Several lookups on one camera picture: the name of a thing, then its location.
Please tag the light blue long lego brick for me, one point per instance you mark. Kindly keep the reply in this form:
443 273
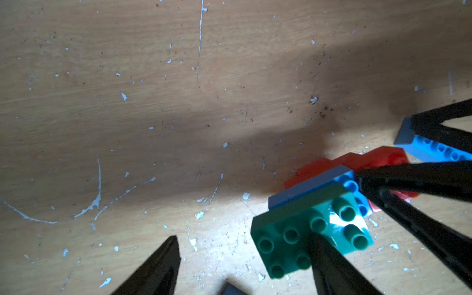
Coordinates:
339 174

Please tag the green long lego brick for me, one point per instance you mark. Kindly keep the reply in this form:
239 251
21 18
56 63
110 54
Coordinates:
281 235

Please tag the red lego brick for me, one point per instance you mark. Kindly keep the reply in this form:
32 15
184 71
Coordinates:
381 156

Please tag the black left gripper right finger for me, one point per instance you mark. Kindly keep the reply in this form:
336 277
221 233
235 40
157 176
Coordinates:
332 273

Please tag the light blue lego brick small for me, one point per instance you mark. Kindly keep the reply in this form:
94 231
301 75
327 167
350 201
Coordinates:
426 150

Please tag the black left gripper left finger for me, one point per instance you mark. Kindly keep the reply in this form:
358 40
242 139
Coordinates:
157 275

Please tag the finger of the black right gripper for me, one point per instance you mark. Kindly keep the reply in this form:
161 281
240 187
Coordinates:
433 202
429 124

